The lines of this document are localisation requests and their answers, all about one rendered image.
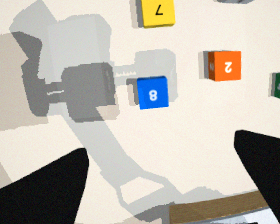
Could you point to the blue block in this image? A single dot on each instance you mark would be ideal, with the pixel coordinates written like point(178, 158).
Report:
point(153, 92)

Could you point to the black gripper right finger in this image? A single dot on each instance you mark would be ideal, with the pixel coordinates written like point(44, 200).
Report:
point(260, 155)

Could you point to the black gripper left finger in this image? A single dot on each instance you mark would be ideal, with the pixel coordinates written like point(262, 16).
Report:
point(50, 195)

